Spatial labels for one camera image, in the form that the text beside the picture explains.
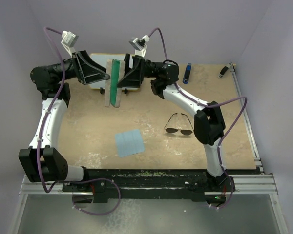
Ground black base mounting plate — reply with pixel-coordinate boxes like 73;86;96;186
63;169;235;203

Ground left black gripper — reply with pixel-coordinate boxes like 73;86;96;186
51;50;111;85

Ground blue stapler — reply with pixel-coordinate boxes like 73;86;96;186
182;63;192;84

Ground small whiteboard yellow frame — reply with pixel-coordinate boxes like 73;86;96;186
88;52;139;92

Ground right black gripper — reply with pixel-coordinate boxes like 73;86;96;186
110;54;162;88

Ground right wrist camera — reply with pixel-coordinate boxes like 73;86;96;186
129;35;149;58

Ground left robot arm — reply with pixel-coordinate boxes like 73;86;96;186
19;51;109;191

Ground green lined glasses case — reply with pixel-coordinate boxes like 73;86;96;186
105;59;125;108

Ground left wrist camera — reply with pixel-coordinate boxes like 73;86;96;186
61;31;79;57

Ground light blue cleaning cloth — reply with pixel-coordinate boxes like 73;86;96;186
115;129;145;157

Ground black handled tool at corner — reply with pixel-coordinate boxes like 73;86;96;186
218;62;234;79

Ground aviator sunglasses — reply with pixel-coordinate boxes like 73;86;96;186
164;113;194;136

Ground aluminium rail frame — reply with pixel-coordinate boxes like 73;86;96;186
8;62;290;234

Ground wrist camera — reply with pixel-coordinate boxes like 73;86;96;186
129;35;149;58
61;31;79;57

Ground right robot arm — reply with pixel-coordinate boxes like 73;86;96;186
117;55;233;191

